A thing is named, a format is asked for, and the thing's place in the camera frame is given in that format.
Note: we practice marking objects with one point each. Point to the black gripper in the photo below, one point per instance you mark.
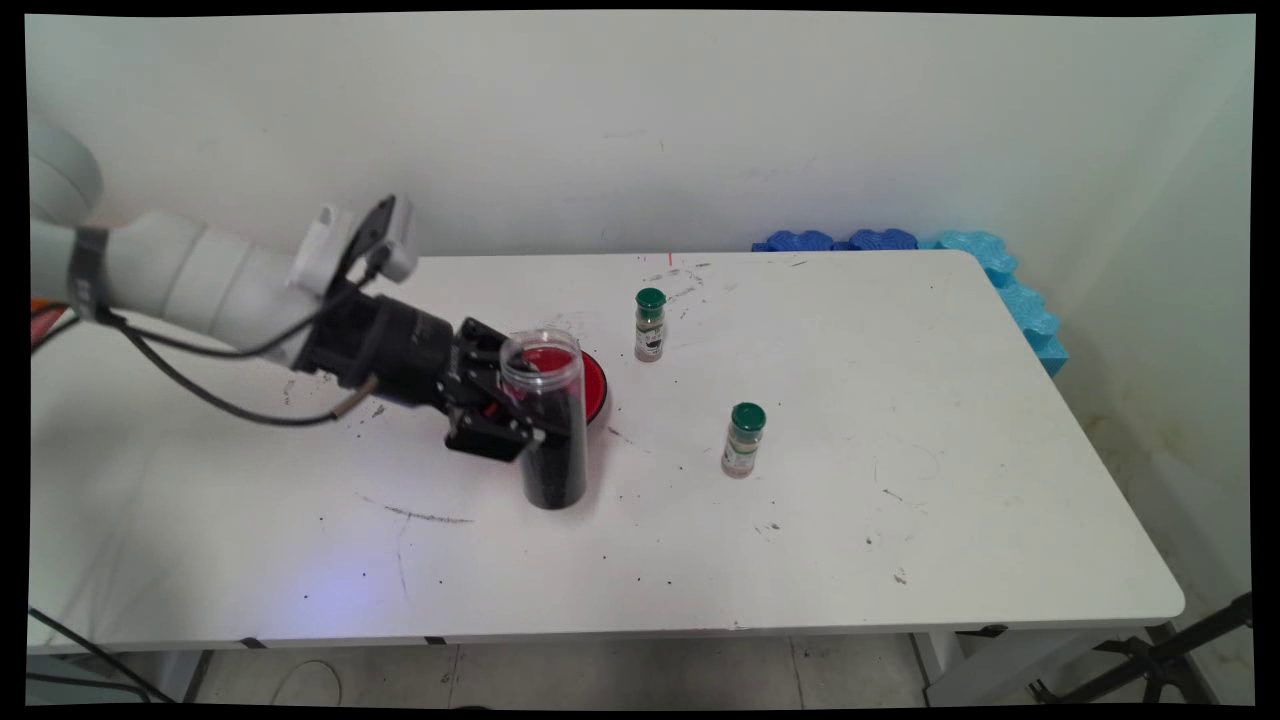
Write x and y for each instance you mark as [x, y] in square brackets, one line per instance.
[400, 345]

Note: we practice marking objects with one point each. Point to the clear plastic jar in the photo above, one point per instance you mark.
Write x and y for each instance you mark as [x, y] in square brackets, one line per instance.
[556, 460]

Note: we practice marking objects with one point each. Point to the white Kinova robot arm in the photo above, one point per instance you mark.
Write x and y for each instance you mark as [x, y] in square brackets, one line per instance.
[180, 270]

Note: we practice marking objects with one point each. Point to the red bowl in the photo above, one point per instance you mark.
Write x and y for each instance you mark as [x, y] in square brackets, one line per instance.
[595, 385]

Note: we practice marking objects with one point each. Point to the green-capped spice bottle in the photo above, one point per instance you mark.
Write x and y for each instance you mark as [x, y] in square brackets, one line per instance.
[743, 445]
[650, 330]

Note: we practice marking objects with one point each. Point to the dark blue foam mat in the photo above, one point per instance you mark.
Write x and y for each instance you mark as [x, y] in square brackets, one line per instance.
[810, 241]

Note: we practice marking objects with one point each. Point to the grey table leg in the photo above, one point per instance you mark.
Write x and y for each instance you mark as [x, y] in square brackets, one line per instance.
[200, 675]

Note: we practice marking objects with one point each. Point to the pink foam block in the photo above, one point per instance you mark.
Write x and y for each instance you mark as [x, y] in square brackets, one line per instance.
[50, 338]

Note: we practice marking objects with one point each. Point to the orange foam block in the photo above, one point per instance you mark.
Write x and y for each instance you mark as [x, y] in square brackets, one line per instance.
[40, 305]

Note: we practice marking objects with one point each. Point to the light blue foam mat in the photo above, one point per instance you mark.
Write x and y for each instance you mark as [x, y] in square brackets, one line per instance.
[985, 255]

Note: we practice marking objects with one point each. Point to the black tripod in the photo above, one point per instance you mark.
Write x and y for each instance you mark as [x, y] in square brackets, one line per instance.
[1165, 658]

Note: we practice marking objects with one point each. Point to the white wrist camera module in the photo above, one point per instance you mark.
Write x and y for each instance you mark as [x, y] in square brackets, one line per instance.
[320, 245]

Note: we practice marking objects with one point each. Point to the white table leg frame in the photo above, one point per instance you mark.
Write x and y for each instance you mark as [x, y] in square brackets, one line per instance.
[940, 670]

